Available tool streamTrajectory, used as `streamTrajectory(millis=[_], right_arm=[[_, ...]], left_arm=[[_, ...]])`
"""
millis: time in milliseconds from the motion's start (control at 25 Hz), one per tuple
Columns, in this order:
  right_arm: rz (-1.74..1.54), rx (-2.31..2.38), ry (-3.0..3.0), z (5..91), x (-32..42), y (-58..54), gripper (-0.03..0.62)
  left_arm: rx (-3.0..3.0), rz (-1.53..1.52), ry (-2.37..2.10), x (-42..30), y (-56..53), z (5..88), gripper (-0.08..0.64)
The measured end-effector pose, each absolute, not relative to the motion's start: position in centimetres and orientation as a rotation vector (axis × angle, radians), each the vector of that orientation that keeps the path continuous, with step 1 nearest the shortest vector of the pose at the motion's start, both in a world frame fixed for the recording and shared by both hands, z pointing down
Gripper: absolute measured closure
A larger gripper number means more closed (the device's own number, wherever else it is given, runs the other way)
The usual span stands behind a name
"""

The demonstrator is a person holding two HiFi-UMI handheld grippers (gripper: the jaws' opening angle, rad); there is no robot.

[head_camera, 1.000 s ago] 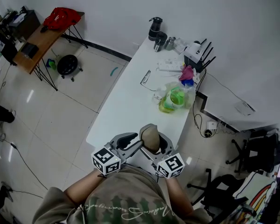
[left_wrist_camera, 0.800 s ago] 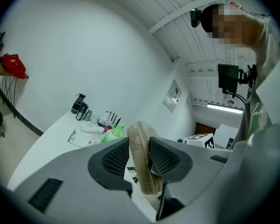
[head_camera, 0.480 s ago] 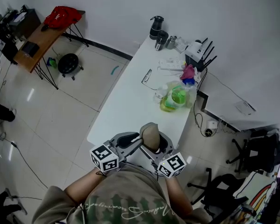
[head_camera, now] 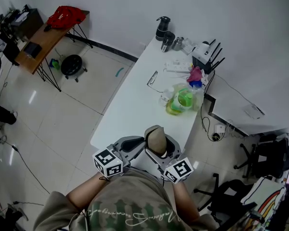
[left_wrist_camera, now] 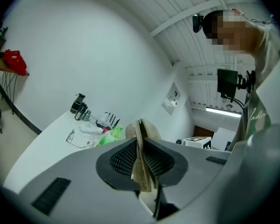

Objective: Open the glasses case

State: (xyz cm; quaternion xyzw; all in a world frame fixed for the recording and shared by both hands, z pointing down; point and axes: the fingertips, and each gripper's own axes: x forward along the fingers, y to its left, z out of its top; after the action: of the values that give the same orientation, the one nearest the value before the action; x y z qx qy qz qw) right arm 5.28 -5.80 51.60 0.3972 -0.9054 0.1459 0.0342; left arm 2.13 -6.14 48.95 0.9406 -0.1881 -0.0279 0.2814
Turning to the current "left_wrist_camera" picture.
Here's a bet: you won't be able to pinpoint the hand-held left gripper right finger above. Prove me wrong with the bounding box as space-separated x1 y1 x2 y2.
143 137 232 221

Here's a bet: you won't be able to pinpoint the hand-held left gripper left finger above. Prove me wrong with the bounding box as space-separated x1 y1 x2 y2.
4 137 155 224

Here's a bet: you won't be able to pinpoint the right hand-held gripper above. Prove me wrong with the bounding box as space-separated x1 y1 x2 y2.
175 136 213 150

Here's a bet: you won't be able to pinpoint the beige glasses case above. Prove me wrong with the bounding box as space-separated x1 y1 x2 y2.
125 118 163 194

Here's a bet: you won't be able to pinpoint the brown door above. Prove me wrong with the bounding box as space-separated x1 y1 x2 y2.
193 124 213 139

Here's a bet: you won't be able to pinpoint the long ceiling light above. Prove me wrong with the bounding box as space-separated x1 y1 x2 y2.
204 107 243 119

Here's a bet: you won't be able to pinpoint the small clear bottle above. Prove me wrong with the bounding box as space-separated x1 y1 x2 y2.
85 135 98 148

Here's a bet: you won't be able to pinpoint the black-framed eyeglasses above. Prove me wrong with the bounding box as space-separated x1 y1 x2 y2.
65 128 87 149

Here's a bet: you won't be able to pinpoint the grey electric panel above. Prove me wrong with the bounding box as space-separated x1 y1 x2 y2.
161 82 182 116

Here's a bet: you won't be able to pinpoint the green drink bottle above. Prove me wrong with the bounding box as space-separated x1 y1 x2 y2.
98 125 124 147

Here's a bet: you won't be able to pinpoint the person's beige printed shirt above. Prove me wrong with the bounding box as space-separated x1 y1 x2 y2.
228 20 280 152

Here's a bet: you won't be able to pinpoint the black mounted screen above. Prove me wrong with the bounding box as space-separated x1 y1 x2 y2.
217 68 258 104

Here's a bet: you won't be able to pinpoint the black and white box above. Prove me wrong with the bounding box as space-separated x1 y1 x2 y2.
95 118 111 128

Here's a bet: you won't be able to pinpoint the small steel bottle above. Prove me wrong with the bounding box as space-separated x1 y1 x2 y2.
82 109 92 122

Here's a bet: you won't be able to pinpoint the black tumbler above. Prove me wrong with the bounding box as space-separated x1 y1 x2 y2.
74 102 89 121

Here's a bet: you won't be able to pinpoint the black router with antennas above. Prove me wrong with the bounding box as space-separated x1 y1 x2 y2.
108 112 121 128

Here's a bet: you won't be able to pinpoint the tall black water bottle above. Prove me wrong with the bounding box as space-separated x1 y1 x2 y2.
70 92 86 114

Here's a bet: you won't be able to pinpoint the person's head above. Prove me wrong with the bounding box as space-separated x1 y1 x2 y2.
203 7 259 56

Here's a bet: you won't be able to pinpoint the red bag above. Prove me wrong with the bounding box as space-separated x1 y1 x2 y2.
1 49 28 77

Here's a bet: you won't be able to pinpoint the wooden table black legs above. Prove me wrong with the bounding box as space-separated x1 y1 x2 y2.
0 46 30 116

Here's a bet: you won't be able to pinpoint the black head-worn camera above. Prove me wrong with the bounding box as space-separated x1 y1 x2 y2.
192 13 205 33

